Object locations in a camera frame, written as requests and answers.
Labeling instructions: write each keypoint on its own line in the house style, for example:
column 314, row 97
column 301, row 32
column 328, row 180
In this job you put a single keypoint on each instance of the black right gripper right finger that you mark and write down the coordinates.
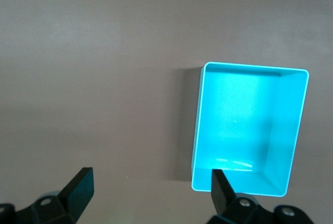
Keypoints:
column 221, row 195

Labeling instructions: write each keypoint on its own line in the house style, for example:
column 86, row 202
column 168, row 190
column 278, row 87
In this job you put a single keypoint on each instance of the turquoise plastic bin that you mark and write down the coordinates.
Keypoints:
column 247, row 117

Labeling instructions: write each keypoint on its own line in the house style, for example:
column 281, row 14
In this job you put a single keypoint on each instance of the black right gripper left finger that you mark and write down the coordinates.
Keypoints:
column 78, row 195

